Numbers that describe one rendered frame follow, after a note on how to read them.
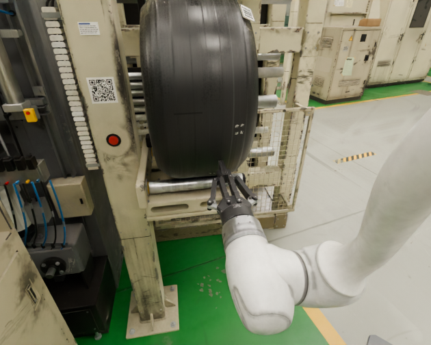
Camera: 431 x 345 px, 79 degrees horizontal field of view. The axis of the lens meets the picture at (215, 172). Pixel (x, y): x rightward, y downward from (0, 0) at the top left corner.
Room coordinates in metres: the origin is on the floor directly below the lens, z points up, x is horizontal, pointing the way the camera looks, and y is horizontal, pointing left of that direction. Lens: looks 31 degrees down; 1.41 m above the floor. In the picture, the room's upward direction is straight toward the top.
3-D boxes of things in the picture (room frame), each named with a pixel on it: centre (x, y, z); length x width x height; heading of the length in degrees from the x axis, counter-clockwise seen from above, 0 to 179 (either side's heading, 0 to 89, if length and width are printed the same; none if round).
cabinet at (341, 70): (5.14, -2.33, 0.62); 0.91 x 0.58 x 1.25; 112
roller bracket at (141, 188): (0.88, 0.27, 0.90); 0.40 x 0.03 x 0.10; 10
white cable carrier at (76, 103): (0.80, 0.42, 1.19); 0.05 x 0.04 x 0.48; 10
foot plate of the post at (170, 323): (0.85, 0.34, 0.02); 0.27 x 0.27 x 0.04; 10
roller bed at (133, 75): (1.25, 0.38, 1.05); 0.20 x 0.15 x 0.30; 100
